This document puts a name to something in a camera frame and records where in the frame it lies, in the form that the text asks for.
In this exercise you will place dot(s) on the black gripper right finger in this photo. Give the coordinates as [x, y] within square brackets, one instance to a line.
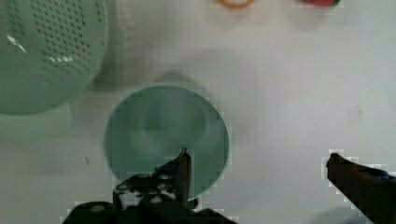
[371, 190]

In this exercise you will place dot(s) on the orange half toy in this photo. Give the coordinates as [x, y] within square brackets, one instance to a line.
[235, 4]

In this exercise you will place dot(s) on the pink strawberry toy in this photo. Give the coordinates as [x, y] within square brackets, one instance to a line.
[322, 3]

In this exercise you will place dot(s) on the mint green colander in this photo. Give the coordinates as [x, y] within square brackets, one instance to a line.
[50, 52]

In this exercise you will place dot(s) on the teal green mug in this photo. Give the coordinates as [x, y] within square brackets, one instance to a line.
[151, 126]

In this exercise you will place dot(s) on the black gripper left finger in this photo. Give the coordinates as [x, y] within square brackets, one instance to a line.
[171, 180]

